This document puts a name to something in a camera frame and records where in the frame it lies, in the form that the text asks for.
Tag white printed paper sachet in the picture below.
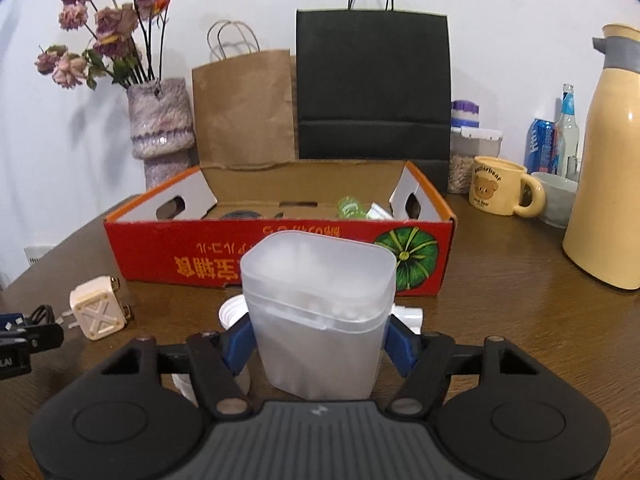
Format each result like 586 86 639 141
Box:
366 203 394 220

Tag clear jar with seeds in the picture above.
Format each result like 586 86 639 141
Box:
448 126 503 194

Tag red cardboard box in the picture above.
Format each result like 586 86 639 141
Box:
103 159 458 297

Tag brown paper bag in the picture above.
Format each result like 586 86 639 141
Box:
192 20 297 169

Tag thin black cable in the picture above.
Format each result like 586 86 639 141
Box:
22 303 58 328

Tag small white bottle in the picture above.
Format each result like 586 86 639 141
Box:
392 304 423 335

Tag cream thermos jug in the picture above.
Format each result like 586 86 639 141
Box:
562 23 639 290

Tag purple textured vase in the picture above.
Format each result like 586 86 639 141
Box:
127 78 195 190

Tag black paper bag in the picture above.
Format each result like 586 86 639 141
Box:
296 0 451 193

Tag blue soda can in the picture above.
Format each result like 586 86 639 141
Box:
524 118 554 174

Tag clear glass bottle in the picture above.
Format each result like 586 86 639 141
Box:
554 84 579 179

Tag purple white lidded container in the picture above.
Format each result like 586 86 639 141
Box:
450 100 480 128

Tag green plastic bottle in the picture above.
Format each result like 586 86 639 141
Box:
337 196 368 220

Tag dried pink roses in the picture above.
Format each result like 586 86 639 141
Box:
35 0 171 90

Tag white power adapter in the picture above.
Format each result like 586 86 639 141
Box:
56 275 134 341

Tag white round lid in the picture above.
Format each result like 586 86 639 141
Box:
218 295 248 330

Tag white tape roll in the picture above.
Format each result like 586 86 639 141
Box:
170 364 252 409

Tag grey ceramic bowl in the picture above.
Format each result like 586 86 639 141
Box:
533 172 578 230

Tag translucent cotton swab container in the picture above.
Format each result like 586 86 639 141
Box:
240 231 396 401

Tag yellow bear mug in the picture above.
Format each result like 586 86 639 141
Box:
469 156 546 218

